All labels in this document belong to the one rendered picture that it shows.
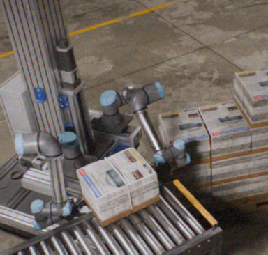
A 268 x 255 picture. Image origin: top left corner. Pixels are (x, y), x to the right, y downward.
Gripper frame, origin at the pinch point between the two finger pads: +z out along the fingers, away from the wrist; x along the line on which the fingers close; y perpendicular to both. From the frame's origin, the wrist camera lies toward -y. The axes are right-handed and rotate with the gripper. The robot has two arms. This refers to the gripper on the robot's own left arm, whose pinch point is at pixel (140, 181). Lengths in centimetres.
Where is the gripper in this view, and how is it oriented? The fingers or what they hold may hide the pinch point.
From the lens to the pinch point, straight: 308.1
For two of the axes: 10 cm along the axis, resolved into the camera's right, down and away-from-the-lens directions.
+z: -8.6, 3.7, -3.5
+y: -0.7, -7.6, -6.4
